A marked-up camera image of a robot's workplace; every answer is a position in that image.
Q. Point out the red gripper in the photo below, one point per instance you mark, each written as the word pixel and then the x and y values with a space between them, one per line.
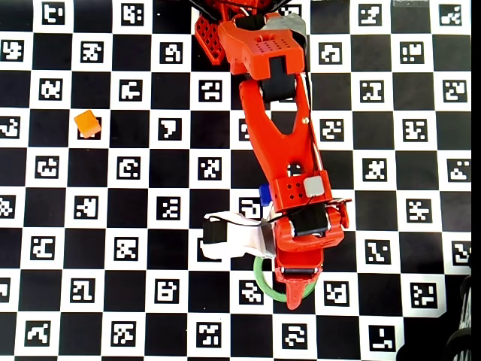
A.
pixel 298 271

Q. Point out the blue cube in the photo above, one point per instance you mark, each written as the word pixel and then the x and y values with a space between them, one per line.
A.
pixel 265 193

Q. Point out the orange cube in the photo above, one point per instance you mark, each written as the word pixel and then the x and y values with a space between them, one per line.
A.
pixel 87 123

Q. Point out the red robot arm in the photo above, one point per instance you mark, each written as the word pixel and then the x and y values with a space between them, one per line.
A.
pixel 274 143

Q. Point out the red lattice robot base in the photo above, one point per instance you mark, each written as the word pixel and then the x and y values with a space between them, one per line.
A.
pixel 208 41

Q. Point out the black ribbed flexible tripod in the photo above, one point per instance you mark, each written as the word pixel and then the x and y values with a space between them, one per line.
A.
pixel 465 312

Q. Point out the black white marker board mat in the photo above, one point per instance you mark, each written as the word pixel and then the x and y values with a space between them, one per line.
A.
pixel 131 203

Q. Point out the clear tape strip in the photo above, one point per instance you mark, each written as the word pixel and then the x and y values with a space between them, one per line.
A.
pixel 409 3

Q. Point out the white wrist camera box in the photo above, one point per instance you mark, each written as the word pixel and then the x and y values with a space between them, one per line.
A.
pixel 240 240

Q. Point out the grey duct tape patch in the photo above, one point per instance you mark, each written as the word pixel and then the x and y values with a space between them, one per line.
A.
pixel 285 24

